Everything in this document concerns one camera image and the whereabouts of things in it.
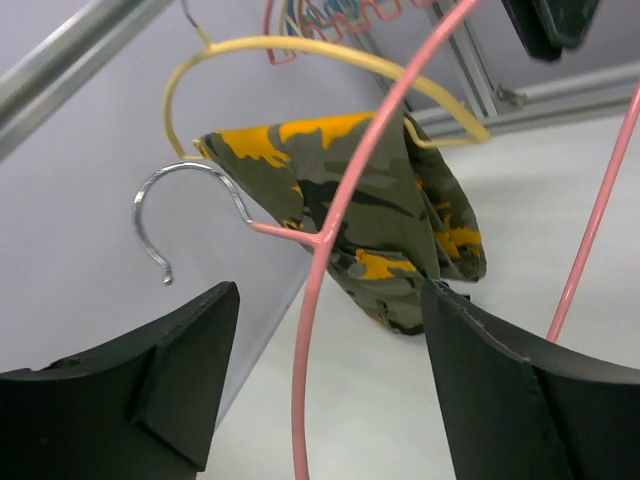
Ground metal hanging rail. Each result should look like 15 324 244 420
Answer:
1 0 171 158

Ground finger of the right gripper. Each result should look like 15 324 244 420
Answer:
501 0 600 62

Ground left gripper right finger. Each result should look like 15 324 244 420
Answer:
421 280 639 480

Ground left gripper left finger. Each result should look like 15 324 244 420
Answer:
1 282 240 480

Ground coloured spiral hanger rack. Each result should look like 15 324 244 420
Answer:
262 0 436 44

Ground aluminium frame right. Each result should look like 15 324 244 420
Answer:
349 0 640 137

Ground camouflage yellow trousers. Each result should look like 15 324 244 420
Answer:
195 113 487 336

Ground pink clothes hanger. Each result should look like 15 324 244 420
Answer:
133 1 639 479

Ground cream clothes hanger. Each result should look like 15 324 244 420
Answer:
163 1 490 160

